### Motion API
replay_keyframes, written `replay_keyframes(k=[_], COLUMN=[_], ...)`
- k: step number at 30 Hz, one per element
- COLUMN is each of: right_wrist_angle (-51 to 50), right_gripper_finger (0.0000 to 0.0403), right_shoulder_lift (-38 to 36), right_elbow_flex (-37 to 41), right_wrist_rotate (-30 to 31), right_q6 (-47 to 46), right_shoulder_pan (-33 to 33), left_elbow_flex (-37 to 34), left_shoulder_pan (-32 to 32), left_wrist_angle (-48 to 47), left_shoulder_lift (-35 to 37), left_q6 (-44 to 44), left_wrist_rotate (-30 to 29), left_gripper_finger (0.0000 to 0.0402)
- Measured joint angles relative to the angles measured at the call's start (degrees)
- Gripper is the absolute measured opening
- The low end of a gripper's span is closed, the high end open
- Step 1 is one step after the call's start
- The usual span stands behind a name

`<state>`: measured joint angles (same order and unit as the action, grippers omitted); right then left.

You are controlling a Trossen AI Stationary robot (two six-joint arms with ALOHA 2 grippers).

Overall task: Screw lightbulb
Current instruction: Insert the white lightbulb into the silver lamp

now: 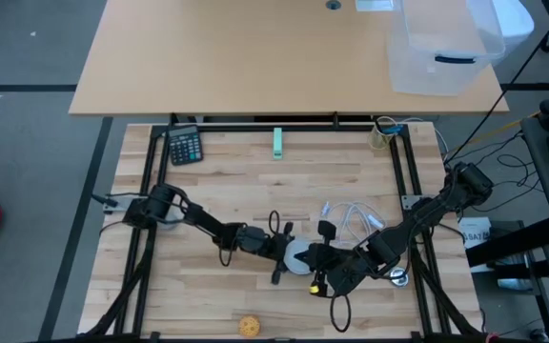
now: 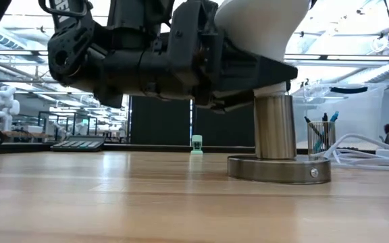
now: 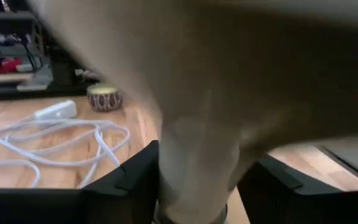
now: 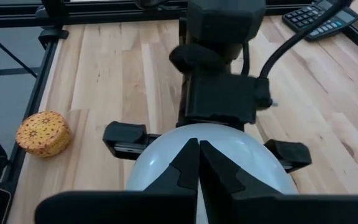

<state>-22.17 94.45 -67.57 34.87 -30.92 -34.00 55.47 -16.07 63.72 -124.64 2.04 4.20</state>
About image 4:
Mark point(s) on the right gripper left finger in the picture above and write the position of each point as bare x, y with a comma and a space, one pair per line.
120, 208

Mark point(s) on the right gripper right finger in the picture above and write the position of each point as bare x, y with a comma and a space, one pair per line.
275, 211

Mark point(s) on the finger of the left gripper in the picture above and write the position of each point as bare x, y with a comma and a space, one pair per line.
291, 155
124, 137

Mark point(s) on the white flood lightbulb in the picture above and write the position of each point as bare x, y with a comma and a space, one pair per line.
228, 146

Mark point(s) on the yellow patterned round tin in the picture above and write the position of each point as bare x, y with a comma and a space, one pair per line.
43, 133

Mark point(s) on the black calculator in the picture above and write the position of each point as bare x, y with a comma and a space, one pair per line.
319, 17

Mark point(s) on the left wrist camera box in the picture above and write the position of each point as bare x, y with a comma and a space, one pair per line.
222, 96

